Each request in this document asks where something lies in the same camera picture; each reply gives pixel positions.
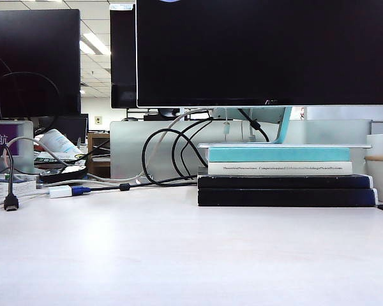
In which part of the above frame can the white book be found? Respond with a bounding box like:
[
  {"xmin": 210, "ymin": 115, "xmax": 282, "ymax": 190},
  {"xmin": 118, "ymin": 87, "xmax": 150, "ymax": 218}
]
[{"xmin": 207, "ymin": 161, "xmax": 353, "ymax": 176}]

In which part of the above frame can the grey desk partition panel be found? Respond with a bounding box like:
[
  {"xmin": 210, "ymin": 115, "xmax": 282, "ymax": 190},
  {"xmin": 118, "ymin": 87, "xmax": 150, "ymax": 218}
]
[{"xmin": 110, "ymin": 119, "xmax": 373, "ymax": 180}]

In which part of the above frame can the teal book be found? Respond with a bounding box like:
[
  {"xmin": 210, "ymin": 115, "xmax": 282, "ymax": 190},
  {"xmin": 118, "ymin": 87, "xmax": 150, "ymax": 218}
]
[{"xmin": 207, "ymin": 147, "xmax": 351, "ymax": 163}]

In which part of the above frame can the dark navy book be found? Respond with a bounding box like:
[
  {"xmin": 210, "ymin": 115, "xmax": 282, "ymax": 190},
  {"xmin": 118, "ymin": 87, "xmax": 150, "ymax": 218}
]
[
  {"xmin": 197, "ymin": 174, "xmax": 374, "ymax": 189},
  {"xmin": 197, "ymin": 188, "xmax": 379, "ymax": 208}
]

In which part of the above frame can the brown wooden cabinet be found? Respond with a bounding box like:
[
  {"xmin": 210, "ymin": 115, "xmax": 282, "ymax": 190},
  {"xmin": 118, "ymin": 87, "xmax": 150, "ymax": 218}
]
[{"xmin": 87, "ymin": 133, "xmax": 112, "ymax": 179}]

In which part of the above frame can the teal monitor stand neck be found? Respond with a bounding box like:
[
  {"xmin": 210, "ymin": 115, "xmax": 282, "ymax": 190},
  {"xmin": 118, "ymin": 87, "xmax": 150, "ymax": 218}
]
[{"xmin": 210, "ymin": 106, "xmax": 294, "ymax": 145}]

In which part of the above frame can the black monitor narrow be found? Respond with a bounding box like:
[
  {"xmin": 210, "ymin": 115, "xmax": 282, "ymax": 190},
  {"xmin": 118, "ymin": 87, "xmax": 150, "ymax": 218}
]
[{"xmin": 110, "ymin": 4, "xmax": 138, "ymax": 109}]

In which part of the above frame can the small dark background monitor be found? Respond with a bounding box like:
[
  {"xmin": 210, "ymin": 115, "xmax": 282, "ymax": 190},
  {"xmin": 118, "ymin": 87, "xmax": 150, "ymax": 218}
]
[{"xmin": 34, "ymin": 114, "xmax": 89, "ymax": 147}]

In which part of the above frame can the large black AOC monitor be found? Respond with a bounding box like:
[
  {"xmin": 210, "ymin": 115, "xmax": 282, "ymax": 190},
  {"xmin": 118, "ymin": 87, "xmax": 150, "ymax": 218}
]
[{"xmin": 135, "ymin": 0, "xmax": 383, "ymax": 108}]

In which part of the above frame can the black shallow dish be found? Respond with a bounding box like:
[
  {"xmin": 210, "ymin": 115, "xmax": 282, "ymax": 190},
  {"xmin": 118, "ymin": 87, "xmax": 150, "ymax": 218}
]
[{"xmin": 40, "ymin": 165, "xmax": 88, "ymax": 184}]

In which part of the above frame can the white printed bottle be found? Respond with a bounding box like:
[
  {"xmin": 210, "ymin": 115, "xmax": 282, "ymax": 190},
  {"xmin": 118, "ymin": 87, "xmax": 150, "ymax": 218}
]
[{"xmin": 39, "ymin": 129, "xmax": 84, "ymax": 157}]

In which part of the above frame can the white video adapter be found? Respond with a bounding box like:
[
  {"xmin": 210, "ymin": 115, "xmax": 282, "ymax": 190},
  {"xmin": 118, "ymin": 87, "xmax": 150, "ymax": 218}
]
[{"xmin": 49, "ymin": 187, "xmax": 73, "ymax": 199}]

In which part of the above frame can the stack of booklets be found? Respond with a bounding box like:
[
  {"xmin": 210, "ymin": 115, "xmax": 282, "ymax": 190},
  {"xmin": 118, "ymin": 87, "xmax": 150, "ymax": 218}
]
[{"xmin": 34, "ymin": 151, "xmax": 87, "ymax": 166}]

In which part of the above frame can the acrylic purple name plate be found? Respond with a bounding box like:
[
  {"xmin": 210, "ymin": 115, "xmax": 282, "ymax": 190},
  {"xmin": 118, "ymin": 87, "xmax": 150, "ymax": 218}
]
[{"xmin": 0, "ymin": 120, "xmax": 35, "ymax": 175}]

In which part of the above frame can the black monitor wide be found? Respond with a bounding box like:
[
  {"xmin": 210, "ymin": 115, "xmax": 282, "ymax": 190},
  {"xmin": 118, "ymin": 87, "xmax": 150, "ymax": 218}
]
[{"xmin": 0, "ymin": 8, "xmax": 82, "ymax": 117}]

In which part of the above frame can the white square container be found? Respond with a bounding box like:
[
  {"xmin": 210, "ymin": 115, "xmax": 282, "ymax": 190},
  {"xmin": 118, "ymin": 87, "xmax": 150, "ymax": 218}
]
[{"xmin": 366, "ymin": 133, "xmax": 383, "ymax": 157}]

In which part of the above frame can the black looped cable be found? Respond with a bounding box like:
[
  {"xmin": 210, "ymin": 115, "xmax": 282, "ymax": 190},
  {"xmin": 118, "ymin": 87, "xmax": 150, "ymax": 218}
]
[
  {"xmin": 142, "ymin": 118, "xmax": 216, "ymax": 186},
  {"xmin": 171, "ymin": 119, "xmax": 211, "ymax": 179}
]

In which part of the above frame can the grey white long cable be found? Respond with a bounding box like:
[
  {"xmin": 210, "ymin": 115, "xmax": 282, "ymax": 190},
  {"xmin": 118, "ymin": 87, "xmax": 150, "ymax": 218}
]
[{"xmin": 50, "ymin": 108, "xmax": 211, "ymax": 186}]

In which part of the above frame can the black monitor power cable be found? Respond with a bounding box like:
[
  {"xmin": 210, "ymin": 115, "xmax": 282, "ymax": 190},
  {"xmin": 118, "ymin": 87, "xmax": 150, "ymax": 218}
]
[{"xmin": 237, "ymin": 108, "xmax": 271, "ymax": 143}]

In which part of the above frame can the silver monitor base plate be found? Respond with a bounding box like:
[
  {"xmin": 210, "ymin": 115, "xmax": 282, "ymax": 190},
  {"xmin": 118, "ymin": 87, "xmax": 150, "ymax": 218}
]
[{"xmin": 197, "ymin": 143, "xmax": 373, "ymax": 149}]

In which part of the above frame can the black cable blue VGA plug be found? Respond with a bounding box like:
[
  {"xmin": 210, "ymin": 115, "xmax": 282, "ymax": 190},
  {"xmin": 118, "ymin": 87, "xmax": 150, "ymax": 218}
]
[{"xmin": 71, "ymin": 177, "xmax": 199, "ymax": 196}]

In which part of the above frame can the grey arched cable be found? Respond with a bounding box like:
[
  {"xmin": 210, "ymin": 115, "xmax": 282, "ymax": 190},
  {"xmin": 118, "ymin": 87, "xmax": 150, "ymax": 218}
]
[{"xmin": 5, "ymin": 136, "xmax": 73, "ymax": 168}]

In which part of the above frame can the black HDMI cable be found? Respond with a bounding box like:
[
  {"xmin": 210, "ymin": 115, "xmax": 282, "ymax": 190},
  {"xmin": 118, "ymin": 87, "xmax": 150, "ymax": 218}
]
[{"xmin": 0, "ymin": 145, "xmax": 20, "ymax": 213}]

